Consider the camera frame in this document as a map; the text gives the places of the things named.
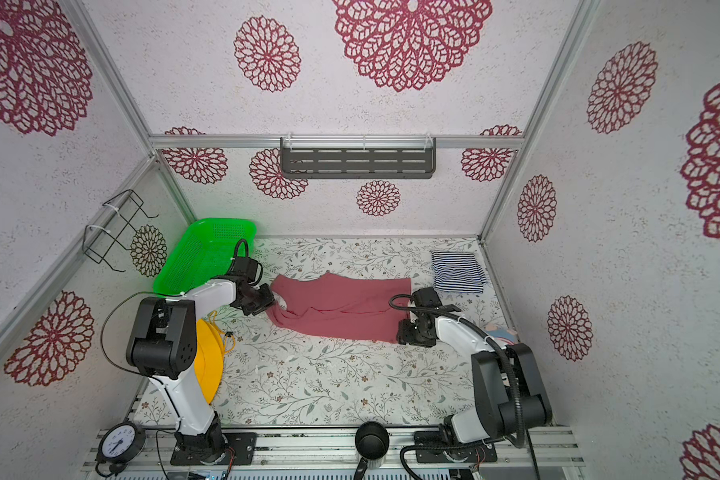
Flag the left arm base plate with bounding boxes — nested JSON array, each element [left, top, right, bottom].
[[170, 432, 257, 466]]

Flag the black wire wall rack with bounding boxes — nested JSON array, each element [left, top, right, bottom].
[[80, 189, 159, 273]]

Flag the round pressure gauge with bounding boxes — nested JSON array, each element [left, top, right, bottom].
[[94, 421, 146, 478]]

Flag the green plastic basket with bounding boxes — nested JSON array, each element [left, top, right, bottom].
[[152, 218, 257, 295]]

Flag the plush doll toy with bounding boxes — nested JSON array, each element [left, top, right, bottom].
[[484, 324, 518, 346]]

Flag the blue white striped tank top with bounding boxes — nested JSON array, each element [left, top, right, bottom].
[[431, 251, 487, 294]]

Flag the maroon tank top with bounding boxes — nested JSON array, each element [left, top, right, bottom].
[[266, 272, 412, 344]]

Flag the grey wall shelf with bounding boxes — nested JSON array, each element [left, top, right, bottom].
[[279, 137, 437, 180]]

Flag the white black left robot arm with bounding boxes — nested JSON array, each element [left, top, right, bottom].
[[126, 257, 274, 437]]

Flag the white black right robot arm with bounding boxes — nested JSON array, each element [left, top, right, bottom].
[[388, 288, 553, 448]]

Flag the yellow hat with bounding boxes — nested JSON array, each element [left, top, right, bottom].
[[194, 310, 237, 404]]

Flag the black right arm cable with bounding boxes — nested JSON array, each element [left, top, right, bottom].
[[388, 292, 528, 480]]

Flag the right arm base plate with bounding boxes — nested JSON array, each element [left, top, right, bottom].
[[413, 430, 498, 464]]

